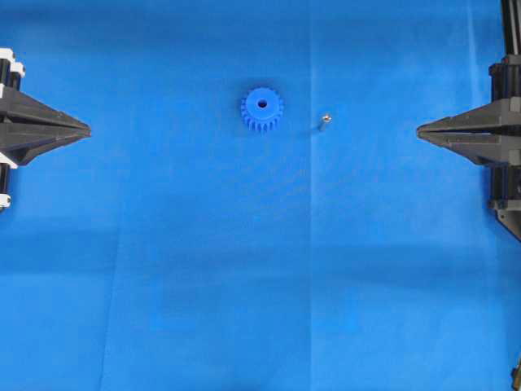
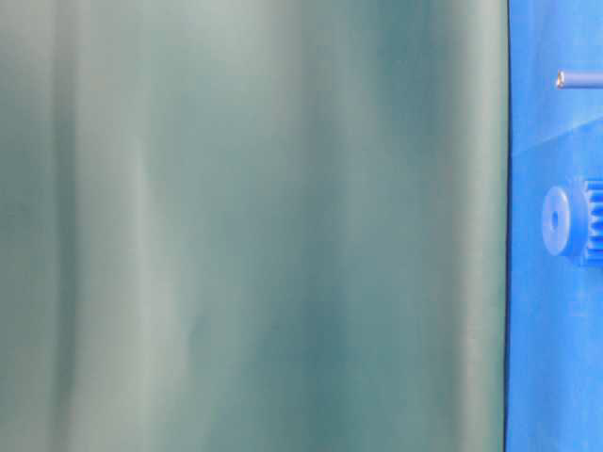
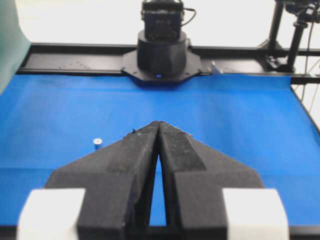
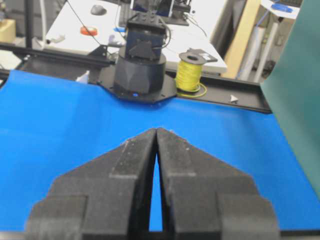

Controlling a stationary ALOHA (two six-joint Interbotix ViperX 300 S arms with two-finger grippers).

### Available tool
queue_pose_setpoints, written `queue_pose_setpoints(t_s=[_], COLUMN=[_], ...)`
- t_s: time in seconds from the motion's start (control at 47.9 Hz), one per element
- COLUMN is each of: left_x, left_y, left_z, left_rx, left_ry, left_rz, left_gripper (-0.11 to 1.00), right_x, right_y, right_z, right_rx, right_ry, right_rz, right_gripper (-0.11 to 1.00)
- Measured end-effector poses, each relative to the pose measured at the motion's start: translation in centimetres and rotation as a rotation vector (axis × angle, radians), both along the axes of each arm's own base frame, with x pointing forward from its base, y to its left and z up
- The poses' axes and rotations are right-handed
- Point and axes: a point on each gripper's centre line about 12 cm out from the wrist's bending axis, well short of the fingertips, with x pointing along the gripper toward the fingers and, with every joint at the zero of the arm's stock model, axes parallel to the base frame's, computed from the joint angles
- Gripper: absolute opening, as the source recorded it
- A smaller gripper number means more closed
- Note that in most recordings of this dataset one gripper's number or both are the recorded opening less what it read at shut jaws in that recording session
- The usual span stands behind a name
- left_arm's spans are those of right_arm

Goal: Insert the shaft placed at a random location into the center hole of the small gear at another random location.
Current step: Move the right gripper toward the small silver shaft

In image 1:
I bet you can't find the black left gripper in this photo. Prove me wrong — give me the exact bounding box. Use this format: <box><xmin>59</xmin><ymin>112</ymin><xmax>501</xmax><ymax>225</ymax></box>
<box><xmin>0</xmin><ymin>47</ymin><xmax>92</xmax><ymax>213</ymax></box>

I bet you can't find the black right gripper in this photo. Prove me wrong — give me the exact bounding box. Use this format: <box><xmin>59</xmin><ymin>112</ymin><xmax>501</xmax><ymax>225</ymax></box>
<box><xmin>417</xmin><ymin>55</ymin><xmax>520</xmax><ymax>240</ymax></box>

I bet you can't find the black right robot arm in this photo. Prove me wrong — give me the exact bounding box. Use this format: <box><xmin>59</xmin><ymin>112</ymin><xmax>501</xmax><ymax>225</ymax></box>
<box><xmin>417</xmin><ymin>1</ymin><xmax>520</xmax><ymax>239</ymax></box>

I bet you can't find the small blue plastic gear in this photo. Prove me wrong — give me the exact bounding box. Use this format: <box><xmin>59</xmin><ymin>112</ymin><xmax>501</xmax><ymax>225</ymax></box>
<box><xmin>240</xmin><ymin>86</ymin><xmax>284</xmax><ymax>133</ymax></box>

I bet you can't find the blue table cloth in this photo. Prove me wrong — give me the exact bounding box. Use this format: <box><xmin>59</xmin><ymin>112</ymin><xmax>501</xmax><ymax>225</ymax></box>
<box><xmin>1</xmin><ymin>1</ymin><xmax>520</xmax><ymax>390</ymax></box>

